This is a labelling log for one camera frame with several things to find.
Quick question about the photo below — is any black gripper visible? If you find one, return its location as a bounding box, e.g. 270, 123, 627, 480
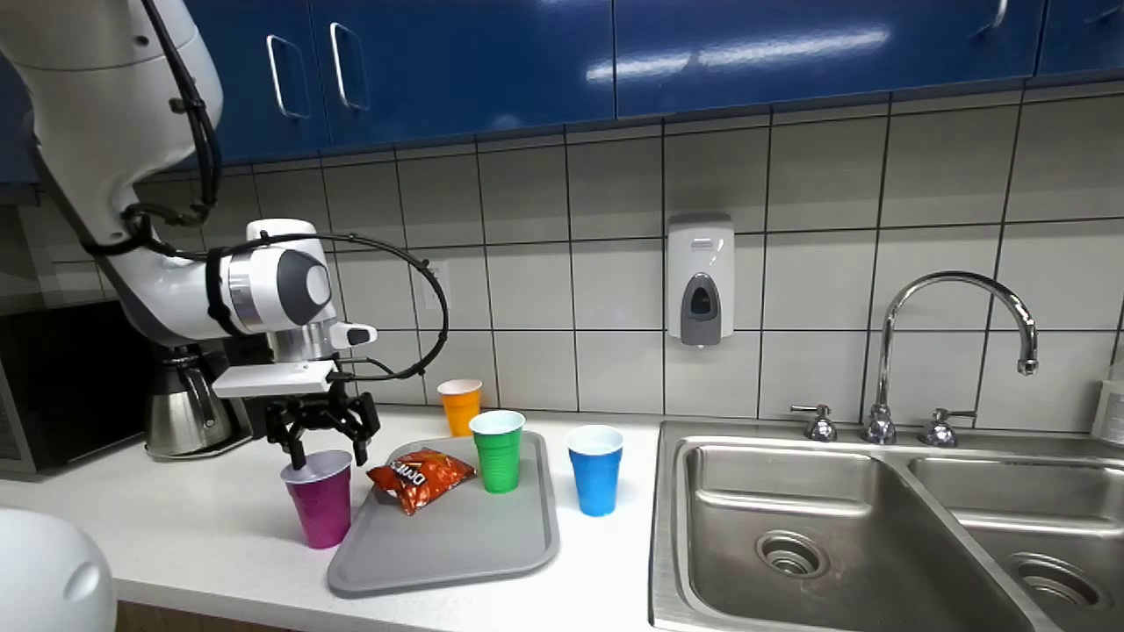
257, 388, 384, 469

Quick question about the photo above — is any clear soap bottle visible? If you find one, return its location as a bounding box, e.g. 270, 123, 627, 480
1087, 363, 1124, 449

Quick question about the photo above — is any chrome faucet handle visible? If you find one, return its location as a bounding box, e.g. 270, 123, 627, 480
917, 403, 977, 449
788, 401, 838, 447

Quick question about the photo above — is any purple plastic cup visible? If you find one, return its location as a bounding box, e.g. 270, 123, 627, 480
278, 447, 357, 551

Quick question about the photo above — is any blue upper cabinet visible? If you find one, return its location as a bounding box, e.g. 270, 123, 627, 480
0, 0, 1124, 189

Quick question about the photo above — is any stainless steel double sink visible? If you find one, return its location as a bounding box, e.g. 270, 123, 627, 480
646, 416, 1124, 632

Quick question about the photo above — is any white rounded device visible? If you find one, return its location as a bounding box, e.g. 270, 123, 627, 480
0, 505, 120, 632

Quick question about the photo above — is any blue plastic cup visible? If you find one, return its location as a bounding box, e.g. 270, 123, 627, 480
564, 426, 627, 521

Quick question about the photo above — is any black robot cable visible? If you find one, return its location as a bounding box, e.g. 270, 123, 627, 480
137, 0, 451, 384

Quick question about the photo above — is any orange plastic cup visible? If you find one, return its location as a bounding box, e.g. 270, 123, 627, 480
436, 375, 485, 439

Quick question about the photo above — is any white wall soap dispenser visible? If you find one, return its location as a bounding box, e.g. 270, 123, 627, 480
662, 217, 737, 346

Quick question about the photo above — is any black microwave oven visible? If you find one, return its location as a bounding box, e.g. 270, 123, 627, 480
0, 296, 160, 484

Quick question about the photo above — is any orange Doritos chip bag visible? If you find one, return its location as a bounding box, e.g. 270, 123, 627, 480
364, 447, 477, 515

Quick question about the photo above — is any grey plastic tray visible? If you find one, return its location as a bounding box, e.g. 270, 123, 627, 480
323, 429, 563, 601

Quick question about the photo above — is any wooden base cabinet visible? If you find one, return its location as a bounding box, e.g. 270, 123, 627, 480
111, 597, 303, 632

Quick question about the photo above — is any chrome gooseneck faucet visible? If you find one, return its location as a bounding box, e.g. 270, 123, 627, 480
865, 271, 1042, 449

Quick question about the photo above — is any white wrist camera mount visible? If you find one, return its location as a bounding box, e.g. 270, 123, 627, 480
206, 357, 343, 403

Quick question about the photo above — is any green plastic cup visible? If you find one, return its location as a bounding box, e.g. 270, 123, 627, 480
467, 406, 529, 496

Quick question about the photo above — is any steel coffee carafe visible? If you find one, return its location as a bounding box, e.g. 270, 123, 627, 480
145, 346, 238, 462

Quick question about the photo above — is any silver cabinet door handle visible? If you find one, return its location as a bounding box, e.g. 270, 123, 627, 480
326, 16, 372, 117
264, 30, 309, 123

